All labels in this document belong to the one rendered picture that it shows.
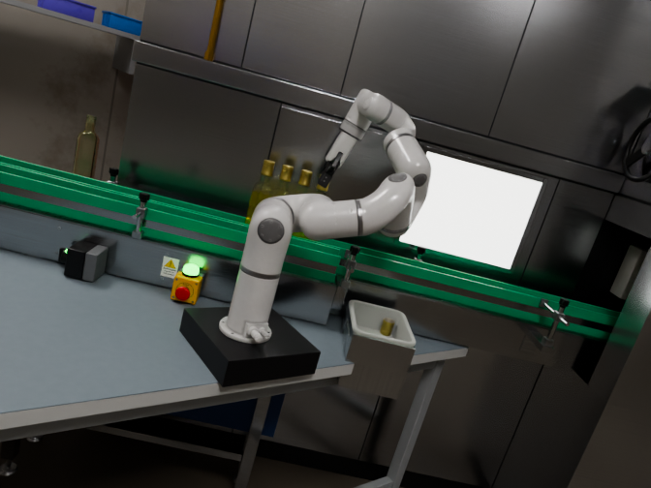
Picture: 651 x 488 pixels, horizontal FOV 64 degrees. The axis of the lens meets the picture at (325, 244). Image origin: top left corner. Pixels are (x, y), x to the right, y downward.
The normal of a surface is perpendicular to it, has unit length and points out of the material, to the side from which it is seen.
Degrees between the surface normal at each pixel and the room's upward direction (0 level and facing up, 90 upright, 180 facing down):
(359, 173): 90
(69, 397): 0
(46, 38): 90
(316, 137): 90
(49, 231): 90
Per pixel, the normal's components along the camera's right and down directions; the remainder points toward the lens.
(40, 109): 0.58, 0.36
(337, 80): 0.02, 0.27
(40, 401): 0.26, -0.93
